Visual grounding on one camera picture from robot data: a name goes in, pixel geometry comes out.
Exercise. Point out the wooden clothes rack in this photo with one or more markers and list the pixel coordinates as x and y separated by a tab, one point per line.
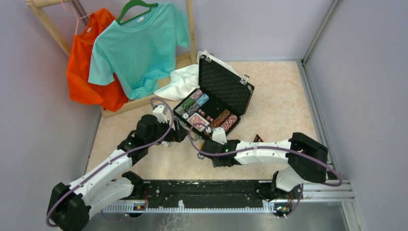
182	60

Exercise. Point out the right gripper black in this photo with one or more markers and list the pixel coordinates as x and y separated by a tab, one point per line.
216	163

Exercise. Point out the pink clothes hanger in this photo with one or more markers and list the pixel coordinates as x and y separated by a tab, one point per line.
76	14

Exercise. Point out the black poker set case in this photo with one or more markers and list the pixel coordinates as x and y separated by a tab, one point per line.
226	90

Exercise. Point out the blue grey chip row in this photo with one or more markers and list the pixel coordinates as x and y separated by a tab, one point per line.
197	104

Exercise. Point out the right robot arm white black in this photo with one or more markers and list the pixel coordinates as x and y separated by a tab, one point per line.
305	158

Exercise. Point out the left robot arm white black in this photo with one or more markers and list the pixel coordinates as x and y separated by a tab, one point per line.
72	205

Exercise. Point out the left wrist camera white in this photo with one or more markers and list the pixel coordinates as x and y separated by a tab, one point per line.
160	113

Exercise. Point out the brown chip row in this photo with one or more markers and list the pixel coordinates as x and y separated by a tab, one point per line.
220	119

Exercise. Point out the red white chip row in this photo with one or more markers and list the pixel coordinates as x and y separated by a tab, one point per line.
229	122

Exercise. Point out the red dice in case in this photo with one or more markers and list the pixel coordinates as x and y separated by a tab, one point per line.
205	115

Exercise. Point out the white cloth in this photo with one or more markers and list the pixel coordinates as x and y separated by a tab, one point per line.
183	82

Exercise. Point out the red black triangular card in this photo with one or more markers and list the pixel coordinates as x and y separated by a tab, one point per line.
258	138

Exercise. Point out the grey poker chip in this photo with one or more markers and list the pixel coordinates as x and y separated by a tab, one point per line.
186	115
200	156

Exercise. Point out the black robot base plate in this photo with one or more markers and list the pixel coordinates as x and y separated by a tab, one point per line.
202	194

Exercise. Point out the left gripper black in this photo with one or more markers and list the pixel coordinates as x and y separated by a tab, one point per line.
177	135

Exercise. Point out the green clothes hanger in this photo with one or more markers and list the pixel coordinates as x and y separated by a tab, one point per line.
135	9

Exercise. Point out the green white chip row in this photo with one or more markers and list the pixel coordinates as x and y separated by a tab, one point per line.
189	102

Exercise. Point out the aluminium frame rail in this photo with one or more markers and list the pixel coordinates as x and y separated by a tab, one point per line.
309	193

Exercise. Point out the teal t-shirt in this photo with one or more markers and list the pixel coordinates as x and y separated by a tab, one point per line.
140	52

